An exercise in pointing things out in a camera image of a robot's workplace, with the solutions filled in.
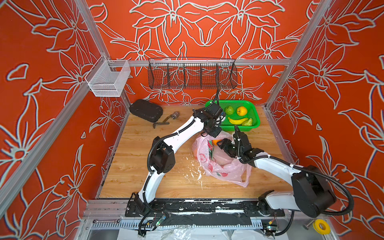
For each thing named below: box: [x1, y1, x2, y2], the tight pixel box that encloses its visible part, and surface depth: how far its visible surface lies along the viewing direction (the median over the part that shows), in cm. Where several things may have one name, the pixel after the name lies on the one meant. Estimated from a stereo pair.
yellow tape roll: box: [312, 219, 331, 235], surface depth 68 cm
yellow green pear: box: [242, 118, 253, 126], surface depth 102 cm
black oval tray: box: [129, 99, 163, 123], surface depth 112 cm
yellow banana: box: [228, 117, 248, 125], surface depth 109 cm
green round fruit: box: [225, 106, 234, 116], surface depth 112 cm
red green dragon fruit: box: [207, 140, 214, 160], surface depth 91 cm
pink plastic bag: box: [191, 131, 252, 188], surface depth 82 cm
